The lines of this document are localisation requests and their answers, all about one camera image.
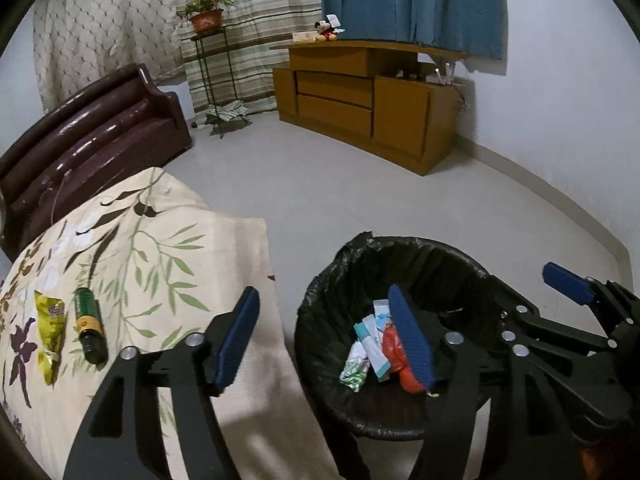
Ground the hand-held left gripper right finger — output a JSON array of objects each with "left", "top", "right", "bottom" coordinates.
[{"left": 387, "top": 284, "right": 588, "bottom": 480}]

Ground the checked cloth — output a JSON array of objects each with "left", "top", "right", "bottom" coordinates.
[{"left": 205, "top": 101, "right": 248, "bottom": 123}]

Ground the teal and white packet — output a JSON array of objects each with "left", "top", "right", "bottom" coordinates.
[{"left": 354, "top": 310, "right": 391, "bottom": 382}]

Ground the person's right forearm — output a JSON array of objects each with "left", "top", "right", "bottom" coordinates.
[{"left": 575, "top": 440, "right": 608, "bottom": 480}]

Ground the green and white wrapper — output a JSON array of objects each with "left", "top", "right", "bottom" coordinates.
[{"left": 340, "top": 340, "right": 373, "bottom": 393}]

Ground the white charging cable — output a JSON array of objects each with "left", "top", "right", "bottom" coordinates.
[{"left": 47, "top": 170, "right": 71, "bottom": 226}]

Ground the potted plant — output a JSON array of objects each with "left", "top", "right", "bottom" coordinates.
[{"left": 182, "top": 0, "right": 236, "bottom": 35}]

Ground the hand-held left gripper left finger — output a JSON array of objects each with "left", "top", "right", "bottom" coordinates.
[{"left": 62, "top": 286, "right": 261, "bottom": 480}]

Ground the trash bin with black bag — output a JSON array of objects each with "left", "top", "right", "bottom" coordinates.
[{"left": 294, "top": 231, "right": 503, "bottom": 480}]

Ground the beige patterned curtain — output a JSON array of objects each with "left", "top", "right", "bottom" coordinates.
[{"left": 32, "top": 0, "right": 186, "bottom": 113}]

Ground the white toothpaste tube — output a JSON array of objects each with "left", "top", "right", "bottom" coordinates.
[{"left": 372, "top": 299, "right": 396, "bottom": 333}]

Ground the yellow snack wrapper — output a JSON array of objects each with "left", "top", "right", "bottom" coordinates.
[{"left": 34, "top": 291, "right": 68, "bottom": 386}]

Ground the white router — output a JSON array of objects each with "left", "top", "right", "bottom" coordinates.
[{"left": 432, "top": 61, "right": 457, "bottom": 86}]

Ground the striped curtain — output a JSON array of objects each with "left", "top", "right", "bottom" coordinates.
[{"left": 170, "top": 0, "right": 323, "bottom": 116}]

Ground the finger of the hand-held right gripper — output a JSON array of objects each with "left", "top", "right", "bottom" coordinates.
[
  {"left": 542, "top": 261, "right": 640, "bottom": 333},
  {"left": 492, "top": 280, "right": 616, "bottom": 361}
]

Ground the floral bed blanket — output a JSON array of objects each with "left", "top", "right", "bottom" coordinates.
[{"left": 0, "top": 166, "right": 346, "bottom": 480}]

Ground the dark green bottle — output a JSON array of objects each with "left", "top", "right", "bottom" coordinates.
[{"left": 73, "top": 287, "right": 109, "bottom": 365}]

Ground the blue curtain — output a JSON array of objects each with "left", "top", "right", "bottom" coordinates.
[{"left": 317, "top": 0, "right": 508, "bottom": 62}]

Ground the black metal plant stand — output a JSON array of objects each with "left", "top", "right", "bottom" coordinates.
[{"left": 190, "top": 27, "right": 251, "bottom": 138}]

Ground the brown leather sofa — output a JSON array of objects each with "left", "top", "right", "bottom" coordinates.
[{"left": 0, "top": 63, "right": 193, "bottom": 263}]

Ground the orange plastic bag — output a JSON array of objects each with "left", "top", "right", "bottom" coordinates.
[{"left": 381, "top": 325, "right": 426, "bottom": 393}]

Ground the wooden cabinet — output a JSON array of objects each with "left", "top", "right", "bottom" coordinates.
[{"left": 270, "top": 40, "right": 468, "bottom": 177}]

